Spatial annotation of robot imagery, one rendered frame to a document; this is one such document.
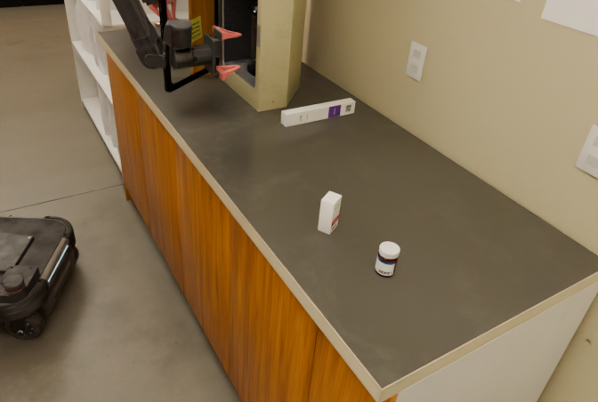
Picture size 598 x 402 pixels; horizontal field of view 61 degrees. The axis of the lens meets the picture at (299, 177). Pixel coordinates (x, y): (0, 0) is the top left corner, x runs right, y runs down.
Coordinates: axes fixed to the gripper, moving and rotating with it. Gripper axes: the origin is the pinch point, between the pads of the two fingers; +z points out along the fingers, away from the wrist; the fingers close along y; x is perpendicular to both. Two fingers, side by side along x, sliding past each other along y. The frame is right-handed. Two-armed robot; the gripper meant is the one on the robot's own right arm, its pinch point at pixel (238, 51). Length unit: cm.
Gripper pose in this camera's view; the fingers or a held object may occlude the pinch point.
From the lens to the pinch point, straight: 153.0
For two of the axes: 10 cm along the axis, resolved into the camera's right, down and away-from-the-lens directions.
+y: 0.8, -8.3, -5.5
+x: -5.2, -5.1, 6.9
